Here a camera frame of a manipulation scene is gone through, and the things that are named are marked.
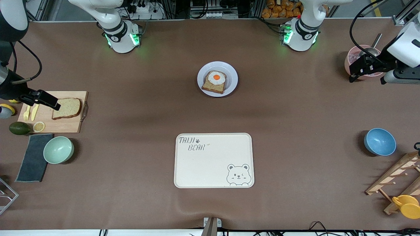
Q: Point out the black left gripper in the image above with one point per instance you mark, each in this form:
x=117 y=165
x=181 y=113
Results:
x=383 y=63

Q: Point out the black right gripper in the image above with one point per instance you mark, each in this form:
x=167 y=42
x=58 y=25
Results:
x=12 y=90

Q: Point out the brown bread slice plain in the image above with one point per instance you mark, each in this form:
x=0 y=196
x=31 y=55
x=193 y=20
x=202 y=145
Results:
x=67 y=108

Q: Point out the white round plate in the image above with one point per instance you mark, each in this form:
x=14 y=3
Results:
x=231 y=86

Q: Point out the fried egg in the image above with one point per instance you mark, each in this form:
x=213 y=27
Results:
x=216 y=77

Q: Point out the brown bread slice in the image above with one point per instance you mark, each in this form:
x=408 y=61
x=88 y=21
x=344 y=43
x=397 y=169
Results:
x=213 y=88

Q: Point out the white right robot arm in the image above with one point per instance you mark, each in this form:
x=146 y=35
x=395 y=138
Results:
x=121 y=39

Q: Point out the pink bowl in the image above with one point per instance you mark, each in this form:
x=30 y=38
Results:
x=351 y=52

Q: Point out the yellow plastic knife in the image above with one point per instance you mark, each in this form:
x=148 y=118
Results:
x=34 y=113

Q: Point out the yellow plastic fork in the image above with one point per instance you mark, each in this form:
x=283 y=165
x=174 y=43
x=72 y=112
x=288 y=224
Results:
x=26 y=114

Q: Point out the lemon slice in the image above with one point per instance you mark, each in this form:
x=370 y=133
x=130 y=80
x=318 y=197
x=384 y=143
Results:
x=39 y=127

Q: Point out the metal scoop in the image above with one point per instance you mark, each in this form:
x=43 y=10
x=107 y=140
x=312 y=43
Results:
x=376 y=41

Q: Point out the wooden cutting board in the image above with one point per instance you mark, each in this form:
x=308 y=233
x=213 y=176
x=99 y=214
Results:
x=65 y=126

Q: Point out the yellow lemon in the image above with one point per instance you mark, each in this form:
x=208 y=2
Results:
x=11 y=108
x=13 y=101

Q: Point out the green avocado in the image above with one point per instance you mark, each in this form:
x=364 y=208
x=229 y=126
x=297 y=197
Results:
x=19 y=128

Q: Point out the light green bowl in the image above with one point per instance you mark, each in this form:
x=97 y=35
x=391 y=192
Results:
x=58 y=150

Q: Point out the dark grey cloth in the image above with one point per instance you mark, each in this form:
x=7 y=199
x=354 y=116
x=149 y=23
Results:
x=32 y=160

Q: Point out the blue bowl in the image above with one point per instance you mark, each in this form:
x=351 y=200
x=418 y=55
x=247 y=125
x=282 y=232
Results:
x=380 y=142

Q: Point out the bag of orange buns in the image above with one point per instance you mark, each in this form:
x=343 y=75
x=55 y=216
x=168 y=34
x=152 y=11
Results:
x=279 y=9

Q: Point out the wooden drying rack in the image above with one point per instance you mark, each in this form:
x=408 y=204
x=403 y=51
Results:
x=393 y=177

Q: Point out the yellow cup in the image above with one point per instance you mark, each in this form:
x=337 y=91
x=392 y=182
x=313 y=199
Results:
x=408 y=208

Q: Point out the white socket strip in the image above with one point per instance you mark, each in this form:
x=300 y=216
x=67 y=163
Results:
x=216 y=14

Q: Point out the cream tray with bear print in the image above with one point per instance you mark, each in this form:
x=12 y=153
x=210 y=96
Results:
x=210 y=167

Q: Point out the aluminium frame post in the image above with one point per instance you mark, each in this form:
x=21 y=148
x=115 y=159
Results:
x=398 y=21

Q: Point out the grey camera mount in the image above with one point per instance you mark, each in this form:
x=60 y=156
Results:
x=211 y=226

